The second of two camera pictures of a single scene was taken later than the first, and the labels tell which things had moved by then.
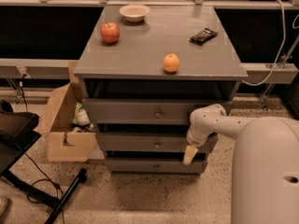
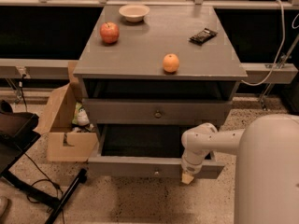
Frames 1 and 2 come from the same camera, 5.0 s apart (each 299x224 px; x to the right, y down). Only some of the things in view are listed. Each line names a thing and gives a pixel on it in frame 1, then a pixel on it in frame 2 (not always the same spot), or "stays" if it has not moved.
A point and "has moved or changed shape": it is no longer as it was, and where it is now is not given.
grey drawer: (149, 142) has moved or changed shape
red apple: (109, 32) stays
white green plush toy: (80, 117) stays
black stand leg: (81, 177) stays
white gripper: (194, 139) → (191, 168)
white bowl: (135, 13) stays
